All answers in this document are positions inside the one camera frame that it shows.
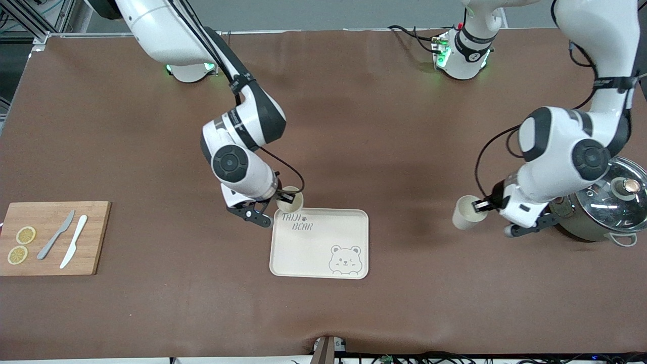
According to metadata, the grey plastic knife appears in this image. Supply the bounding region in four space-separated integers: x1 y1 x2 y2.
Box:
36 209 76 260

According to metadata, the white IKEA cup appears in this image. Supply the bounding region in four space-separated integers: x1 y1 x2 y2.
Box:
452 195 489 231
276 186 304 213

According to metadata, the aluminium frame profile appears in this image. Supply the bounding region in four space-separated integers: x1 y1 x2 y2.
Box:
0 0 76 51

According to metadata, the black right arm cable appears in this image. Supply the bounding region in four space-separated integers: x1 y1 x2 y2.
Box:
169 0 306 195

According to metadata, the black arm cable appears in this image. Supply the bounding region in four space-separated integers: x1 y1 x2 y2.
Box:
169 0 306 195
474 0 647 199

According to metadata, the brown table mat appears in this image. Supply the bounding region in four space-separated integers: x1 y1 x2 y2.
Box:
0 29 647 360

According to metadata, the white plastic knife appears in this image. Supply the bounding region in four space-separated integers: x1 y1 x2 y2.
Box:
59 214 88 269

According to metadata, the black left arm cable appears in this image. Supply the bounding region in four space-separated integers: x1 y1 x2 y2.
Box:
474 0 647 199

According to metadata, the wooden cutting board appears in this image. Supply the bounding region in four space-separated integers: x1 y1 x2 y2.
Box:
0 201 112 277

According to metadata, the camera mount post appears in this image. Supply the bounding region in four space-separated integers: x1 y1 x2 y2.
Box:
311 335 348 364

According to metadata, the black base cable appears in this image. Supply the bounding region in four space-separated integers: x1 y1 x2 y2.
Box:
387 24 445 55

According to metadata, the white bear print tray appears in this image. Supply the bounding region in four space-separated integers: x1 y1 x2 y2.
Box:
269 208 369 280

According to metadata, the glass pot lid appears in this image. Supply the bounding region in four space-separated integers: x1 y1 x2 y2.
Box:
574 156 647 233

